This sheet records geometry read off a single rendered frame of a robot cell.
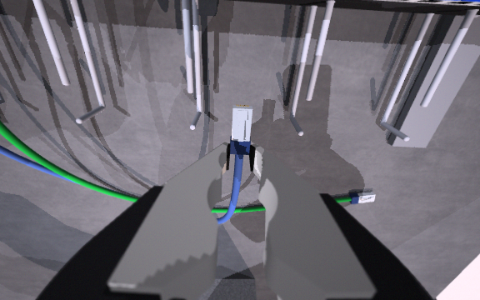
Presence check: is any blue network cable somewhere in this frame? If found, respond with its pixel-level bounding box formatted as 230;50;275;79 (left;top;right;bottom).
0;145;243;224

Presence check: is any green patch cord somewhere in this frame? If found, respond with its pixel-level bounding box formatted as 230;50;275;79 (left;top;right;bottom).
0;121;352;213

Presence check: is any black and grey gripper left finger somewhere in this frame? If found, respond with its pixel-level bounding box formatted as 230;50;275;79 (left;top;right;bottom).
36;142;230;300

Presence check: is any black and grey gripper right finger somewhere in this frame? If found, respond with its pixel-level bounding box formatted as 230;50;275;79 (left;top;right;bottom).
249;144;433;300

